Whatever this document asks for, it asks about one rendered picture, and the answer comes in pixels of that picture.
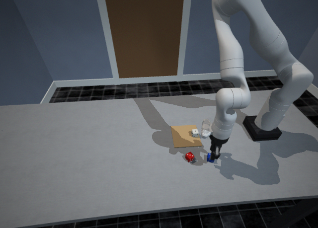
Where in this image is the tan square mat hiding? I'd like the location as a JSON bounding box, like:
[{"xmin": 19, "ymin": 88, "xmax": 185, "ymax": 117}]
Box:
[{"xmin": 171, "ymin": 125, "xmax": 202, "ymax": 148}]

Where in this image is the red die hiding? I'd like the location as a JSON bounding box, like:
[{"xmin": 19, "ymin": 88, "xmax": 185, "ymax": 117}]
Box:
[{"xmin": 185, "ymin": 152, "xmax": 194, "ymax": 162}]

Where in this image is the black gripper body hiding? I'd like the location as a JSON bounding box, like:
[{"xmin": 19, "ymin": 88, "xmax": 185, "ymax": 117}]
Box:
[{"xmin": 209, "ymin": 135, "xmax": 229, "ymax": 149}]

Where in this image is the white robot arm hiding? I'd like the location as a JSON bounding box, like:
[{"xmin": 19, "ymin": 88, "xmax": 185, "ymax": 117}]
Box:
[{"xmin": 201, "ymin": 0, "xmax": 314, "ymax": 140}]

